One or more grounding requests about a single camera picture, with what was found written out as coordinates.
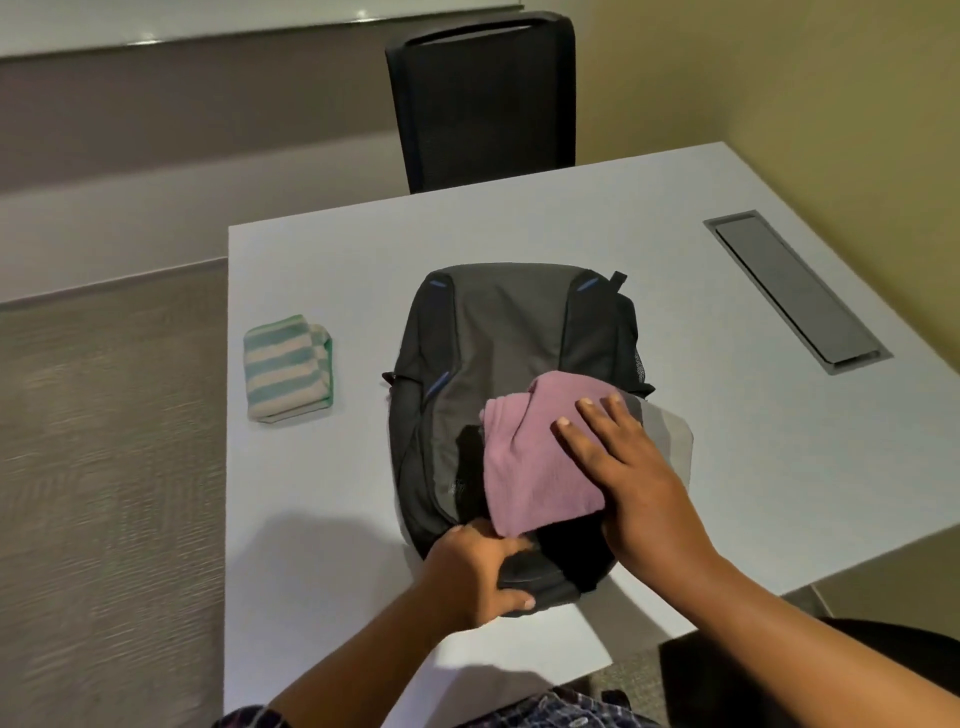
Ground person's right hand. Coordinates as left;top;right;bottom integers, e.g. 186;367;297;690
551;391;725;594

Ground person's left hand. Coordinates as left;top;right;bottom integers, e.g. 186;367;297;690
416;522;538;631

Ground purple striped t-shirt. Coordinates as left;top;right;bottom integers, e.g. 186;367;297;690
478;370;695;540

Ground grey backpack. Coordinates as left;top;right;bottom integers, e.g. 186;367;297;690
380;262;658;619

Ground green white striped towel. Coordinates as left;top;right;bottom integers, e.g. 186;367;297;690
242;313;335;424

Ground black chair with armrests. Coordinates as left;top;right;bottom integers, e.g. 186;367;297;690
659;618;960;728

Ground black mesh-back chair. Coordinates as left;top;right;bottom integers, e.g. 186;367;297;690
384;11;579;196

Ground person's right forearm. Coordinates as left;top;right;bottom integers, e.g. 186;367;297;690
667;554;960;728

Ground person's left forearm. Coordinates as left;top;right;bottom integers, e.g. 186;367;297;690
269;592;466;728

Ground white table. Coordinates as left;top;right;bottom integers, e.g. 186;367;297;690
222;140;960;728

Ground grey table cable hatch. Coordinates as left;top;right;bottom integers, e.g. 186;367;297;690
702;209;895;376

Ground white wall board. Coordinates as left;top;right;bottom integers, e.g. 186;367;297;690
0;0;526;60

